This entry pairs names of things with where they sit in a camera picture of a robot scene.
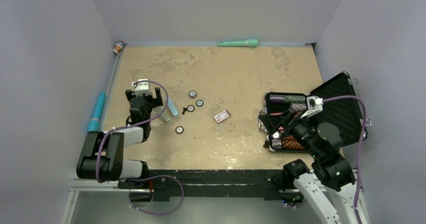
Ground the orange poker chip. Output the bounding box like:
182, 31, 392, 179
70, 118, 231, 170
186, 105, 195, 113
175, 126, 184, 134

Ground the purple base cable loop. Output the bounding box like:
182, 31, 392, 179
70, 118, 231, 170
129, 175, 185, 217

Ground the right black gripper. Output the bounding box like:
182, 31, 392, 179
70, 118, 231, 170
258, 106, 321, 158

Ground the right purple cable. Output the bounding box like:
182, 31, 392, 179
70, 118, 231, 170
322, 95, 368, 224

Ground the green stapler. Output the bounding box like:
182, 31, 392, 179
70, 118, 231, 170
153, 106, 172, 124

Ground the orange poker chip upper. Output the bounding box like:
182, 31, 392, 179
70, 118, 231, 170
186, 105, 195, 113

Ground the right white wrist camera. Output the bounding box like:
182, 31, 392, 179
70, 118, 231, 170
301, 96, 324, 118

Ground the blue toy microphone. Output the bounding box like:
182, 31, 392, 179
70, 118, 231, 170
87, 91, 106, 132

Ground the mint green toy microphone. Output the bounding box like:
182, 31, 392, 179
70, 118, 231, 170
217, 39, 259, 48

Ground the orange poker chip lower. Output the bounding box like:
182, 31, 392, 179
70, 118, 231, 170
175, 126, 184, 134

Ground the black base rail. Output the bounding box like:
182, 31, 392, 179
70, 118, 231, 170
118, 169, 303, 205

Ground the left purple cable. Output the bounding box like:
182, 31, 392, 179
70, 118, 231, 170
95, 80, 170, 184

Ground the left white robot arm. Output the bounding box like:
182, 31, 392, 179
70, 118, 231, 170
76, 87, 163, 188

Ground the blue stapler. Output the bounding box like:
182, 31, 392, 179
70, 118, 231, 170
167, 97, 180, 119

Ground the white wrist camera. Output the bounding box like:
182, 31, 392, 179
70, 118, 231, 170
132, 79, 152, 96
301, 96, 324, 118

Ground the blue green poker chip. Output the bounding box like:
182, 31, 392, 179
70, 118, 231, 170
195, 99, 204, 107

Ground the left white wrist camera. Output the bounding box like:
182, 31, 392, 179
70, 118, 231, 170
132, 79, 152, 96

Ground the small orange toy bottle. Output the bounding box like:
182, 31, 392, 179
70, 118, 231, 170
113, 41, 126, 54

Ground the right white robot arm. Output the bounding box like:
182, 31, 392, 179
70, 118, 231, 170
258, 109, 369, 223

